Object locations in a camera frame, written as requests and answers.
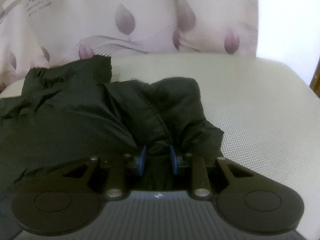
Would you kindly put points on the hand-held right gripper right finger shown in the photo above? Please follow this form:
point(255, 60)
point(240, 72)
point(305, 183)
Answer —
point(174, 160)

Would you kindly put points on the floral print curtain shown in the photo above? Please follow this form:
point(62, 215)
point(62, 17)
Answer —
point(150, 10)

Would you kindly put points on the black jacket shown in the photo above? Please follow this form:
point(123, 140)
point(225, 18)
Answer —
point(87, 115)

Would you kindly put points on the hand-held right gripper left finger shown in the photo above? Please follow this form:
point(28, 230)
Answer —
point(142, 160)

